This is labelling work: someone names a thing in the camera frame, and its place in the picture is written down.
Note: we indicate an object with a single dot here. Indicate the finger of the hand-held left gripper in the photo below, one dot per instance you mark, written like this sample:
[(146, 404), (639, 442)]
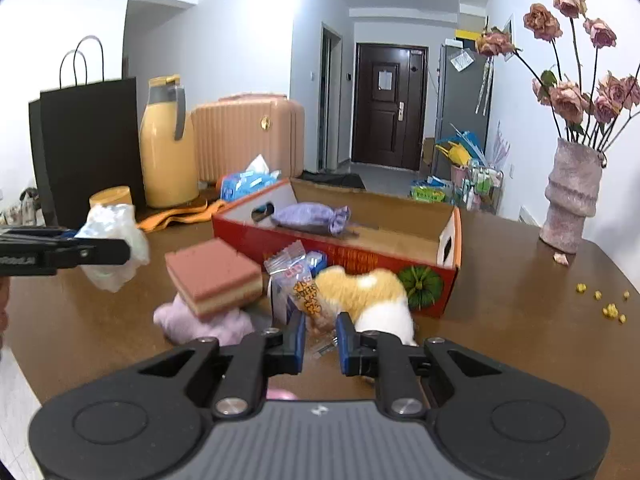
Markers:
[(35, 233), (95, 252)]

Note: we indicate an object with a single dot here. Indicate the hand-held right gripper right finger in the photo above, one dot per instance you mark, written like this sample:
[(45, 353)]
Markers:
[(344, 341)]

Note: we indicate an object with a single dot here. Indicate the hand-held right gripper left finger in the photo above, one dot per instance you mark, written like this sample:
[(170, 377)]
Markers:
[(299, 336)]

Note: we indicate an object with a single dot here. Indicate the clear plastic bag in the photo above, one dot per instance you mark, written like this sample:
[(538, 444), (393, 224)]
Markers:
[(112, 225)]

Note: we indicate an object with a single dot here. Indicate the orange snack packet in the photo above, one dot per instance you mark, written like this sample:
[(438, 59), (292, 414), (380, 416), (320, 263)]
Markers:
[(309, 300)]

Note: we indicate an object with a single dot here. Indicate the orange and white plush toy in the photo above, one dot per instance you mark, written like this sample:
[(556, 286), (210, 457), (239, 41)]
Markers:
[(365, 292)]

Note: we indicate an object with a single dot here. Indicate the clear plastic packet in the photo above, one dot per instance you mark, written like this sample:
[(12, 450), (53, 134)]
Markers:
[(282, 270)]

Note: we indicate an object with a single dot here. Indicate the lilac fluffy cloth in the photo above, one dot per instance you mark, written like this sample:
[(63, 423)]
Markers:
[(200, 331)]

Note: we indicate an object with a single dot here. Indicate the pink layered sponge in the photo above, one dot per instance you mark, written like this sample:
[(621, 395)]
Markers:
[(210, 270)]

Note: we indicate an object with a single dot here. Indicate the red cardboard box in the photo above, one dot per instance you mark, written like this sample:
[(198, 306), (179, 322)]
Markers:
[(385, 227)]

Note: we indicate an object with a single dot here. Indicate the cluttered small trinkets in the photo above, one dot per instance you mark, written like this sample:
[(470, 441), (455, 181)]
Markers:
[(25, 207)]

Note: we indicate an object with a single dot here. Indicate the yellow round container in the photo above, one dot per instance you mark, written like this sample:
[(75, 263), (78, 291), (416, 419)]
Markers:
[(112, 196)]

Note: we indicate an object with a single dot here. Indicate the black paper bag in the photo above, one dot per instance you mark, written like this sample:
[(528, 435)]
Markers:
[(85, 150)]

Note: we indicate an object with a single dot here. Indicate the yellow thermos jug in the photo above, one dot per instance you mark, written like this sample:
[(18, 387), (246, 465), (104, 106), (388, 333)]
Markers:
[(165, 170)]

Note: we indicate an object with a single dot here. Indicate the large blue tissue pack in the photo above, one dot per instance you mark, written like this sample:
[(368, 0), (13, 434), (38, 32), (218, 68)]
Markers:
[(240, 186)]

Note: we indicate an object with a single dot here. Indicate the black floor mat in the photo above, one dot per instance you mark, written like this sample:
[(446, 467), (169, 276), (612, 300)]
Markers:
[(335, 180)]

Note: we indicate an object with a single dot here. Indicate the pink ribbed suitcase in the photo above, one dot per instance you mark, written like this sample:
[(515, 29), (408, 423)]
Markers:
[(240, 135)]

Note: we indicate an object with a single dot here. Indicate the small cardboard box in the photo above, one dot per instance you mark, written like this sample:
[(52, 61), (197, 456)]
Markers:
[(428, 155)]

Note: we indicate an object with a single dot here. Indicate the dark brown entrance door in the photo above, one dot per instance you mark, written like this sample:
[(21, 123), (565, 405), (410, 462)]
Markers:
[(390, 120)]

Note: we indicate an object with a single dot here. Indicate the blue and yellow bags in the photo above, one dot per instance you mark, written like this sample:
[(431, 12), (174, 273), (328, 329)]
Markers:
[(462, 147)]

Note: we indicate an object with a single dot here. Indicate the fallen pink petal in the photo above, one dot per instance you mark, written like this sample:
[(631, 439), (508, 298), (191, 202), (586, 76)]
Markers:
[(561, 258)]

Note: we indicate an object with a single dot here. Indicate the grey interior door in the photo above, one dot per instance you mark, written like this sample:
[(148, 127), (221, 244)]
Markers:
[(330, 100)]

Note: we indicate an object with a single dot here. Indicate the lilac feathery decoration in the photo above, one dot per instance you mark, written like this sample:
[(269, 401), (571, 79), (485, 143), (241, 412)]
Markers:
[(501, 147)]

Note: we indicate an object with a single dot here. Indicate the grey tall cabinet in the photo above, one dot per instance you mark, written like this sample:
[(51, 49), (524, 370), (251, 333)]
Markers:
[(460, 105)]

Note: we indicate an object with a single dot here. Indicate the scattered yellow crumbs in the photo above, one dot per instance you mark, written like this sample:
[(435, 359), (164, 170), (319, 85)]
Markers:
[(610, 310)]

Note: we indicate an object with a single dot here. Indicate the pink ribbed vase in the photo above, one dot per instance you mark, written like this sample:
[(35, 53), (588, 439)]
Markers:
[(570, 195)]

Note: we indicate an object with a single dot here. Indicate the bunch of dried pink roses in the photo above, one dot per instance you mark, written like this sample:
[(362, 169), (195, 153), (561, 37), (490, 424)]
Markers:
[(567, 102)]

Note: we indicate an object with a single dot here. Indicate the yellow box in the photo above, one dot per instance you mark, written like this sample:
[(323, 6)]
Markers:
[(470, 35)]

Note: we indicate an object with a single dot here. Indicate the framed wall picture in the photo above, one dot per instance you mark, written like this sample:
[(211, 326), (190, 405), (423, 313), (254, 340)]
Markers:
[(509, 35)]

